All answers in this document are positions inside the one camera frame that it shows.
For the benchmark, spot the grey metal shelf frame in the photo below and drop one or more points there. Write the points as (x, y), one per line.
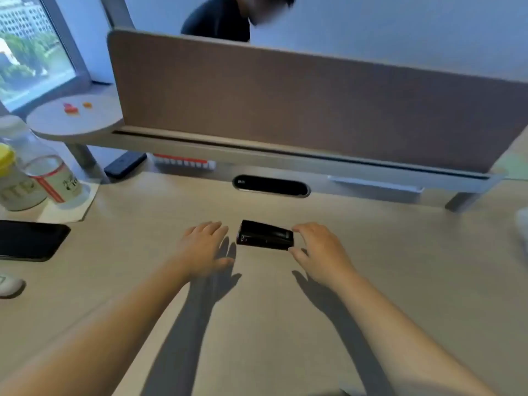
(255, 154)

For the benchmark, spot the clear plastic box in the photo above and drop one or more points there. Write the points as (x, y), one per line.
(375, 184)

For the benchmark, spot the black stapler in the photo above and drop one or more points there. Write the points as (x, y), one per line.
(264, 236)

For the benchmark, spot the brown desk partition panel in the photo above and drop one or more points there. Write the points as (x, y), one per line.
(288, 107)

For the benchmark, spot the person's left hand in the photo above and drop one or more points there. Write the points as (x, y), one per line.
(204, 247)

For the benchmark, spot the window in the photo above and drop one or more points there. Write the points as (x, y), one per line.
(29, 49)

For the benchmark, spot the white tube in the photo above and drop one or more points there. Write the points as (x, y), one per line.
(9, 285)

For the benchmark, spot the white paper napkin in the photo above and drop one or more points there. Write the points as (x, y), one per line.
(84, 206)

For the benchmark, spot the white cup with yellow lid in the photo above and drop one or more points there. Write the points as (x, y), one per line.
(16, 189)

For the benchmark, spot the round grey shelf plate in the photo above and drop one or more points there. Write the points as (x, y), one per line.
(62, 121)

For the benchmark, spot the green mat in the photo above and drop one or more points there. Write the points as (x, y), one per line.
(513, 166)

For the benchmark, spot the box of markers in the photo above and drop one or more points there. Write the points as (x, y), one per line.
(181, 161)

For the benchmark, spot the small red item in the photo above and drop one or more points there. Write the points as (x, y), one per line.
(71, 109)

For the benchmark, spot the person's right forearm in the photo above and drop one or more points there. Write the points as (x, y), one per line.
(396, 338)

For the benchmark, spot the small black box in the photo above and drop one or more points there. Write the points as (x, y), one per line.
(123, 164)

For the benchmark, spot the black smartphone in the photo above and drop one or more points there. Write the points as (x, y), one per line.
(29, 240)

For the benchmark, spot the clear bottle with red label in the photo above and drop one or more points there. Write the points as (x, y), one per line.
(53, 177)

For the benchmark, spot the person's right hand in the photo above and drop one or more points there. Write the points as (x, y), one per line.
(324, 255)

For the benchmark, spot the person's left forearm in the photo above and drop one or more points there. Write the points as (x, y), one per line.
(103, 334)

